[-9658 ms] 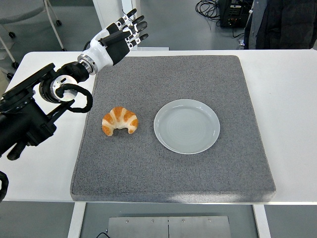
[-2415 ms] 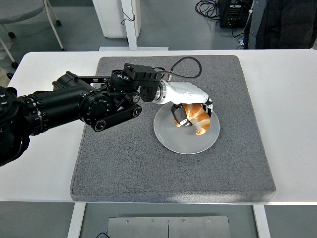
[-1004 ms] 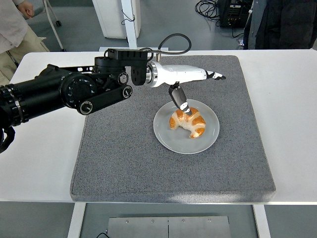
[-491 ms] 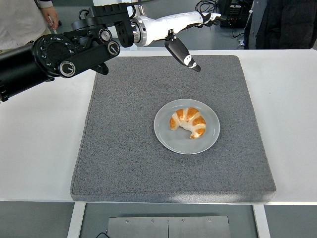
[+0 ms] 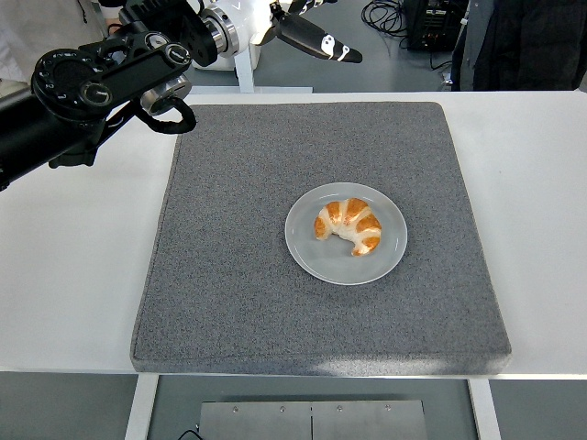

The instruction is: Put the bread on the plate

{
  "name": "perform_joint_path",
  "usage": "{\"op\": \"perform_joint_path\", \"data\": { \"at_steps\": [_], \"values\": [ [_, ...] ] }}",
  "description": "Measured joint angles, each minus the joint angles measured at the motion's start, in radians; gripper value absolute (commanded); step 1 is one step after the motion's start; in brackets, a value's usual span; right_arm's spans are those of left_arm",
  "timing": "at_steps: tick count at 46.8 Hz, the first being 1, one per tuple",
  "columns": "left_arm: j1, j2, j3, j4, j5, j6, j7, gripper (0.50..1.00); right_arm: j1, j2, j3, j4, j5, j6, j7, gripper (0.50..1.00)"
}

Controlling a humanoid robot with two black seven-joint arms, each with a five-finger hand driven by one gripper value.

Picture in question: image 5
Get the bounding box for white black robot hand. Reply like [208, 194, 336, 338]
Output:
[208, 0, 363, 64]

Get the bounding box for golden croissant bread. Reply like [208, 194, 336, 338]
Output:
[314, 197, 382, 257]

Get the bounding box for grey round plate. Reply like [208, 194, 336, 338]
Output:
[283, 181, 409, 286]

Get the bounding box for grey metal plate with screws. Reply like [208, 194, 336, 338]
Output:
[197, 399, 430, 440]

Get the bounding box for white column stand with base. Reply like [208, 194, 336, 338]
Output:
[183, 43, 316, 94]

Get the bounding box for black equipment box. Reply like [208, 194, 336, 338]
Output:
[403, 0, 471, 52]

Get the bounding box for person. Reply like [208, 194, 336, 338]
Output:
[0, 0, 125, 86]

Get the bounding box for grey speckled mat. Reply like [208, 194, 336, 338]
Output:
[129, 101, 513, 378]

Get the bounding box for white table leg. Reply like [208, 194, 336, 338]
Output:
[123, 373, 160, 440]
[467, 378, 504, 440]

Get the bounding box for black floor cables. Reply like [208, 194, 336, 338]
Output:
[360, 0, 455, 72]

